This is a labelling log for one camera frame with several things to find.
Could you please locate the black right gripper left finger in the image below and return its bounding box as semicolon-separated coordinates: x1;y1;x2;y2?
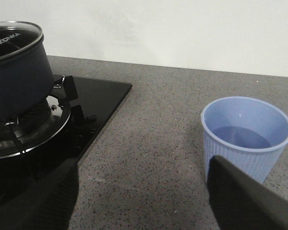
0;158;79;230

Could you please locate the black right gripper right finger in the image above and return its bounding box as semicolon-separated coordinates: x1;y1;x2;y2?
207;155;288;230

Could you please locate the light blue ribbed cup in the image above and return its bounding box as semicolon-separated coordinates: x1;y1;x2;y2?
201;96;288;183

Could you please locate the glass pot lid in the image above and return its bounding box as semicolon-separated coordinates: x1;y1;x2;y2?
0;21;43;61

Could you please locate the black metal pot support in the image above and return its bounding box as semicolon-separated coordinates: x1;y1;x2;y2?
0;75;85;161

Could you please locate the dark blue cooking pot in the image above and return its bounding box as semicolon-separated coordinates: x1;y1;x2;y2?
0;41;54;121

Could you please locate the black round gas burner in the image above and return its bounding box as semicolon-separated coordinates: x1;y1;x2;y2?
0;99;54;144

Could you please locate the black glass gas stove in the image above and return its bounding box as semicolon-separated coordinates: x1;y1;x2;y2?
0;74;132;209

